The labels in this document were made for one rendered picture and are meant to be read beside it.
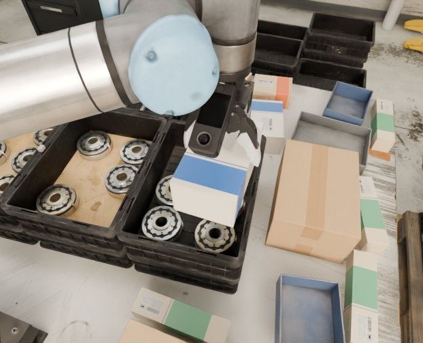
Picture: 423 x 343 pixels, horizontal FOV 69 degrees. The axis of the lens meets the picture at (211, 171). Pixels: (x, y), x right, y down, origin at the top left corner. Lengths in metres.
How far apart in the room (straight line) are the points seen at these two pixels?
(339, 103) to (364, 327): 0.91
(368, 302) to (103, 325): 0.67
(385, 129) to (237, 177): 0.87
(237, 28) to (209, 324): 0.65
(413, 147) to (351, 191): 1.63
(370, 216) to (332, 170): 0.18
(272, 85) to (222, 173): 0.87
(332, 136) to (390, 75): 1.90
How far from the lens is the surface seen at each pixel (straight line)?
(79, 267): 1.00
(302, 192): 0.89
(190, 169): 0.55
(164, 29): 0.26
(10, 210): 0.89
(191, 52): 0.25
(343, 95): 1.51
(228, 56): 0.44
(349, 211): 0.90
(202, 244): 0.78
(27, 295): 1.03
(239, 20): 0.42
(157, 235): 0.80
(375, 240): 1.01
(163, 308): 0.84
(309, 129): 1.30
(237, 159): 0.57
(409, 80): 3.18
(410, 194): 2.25
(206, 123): 0.46
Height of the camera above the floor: 1.57
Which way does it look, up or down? 52 degrees down
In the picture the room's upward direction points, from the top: straight up
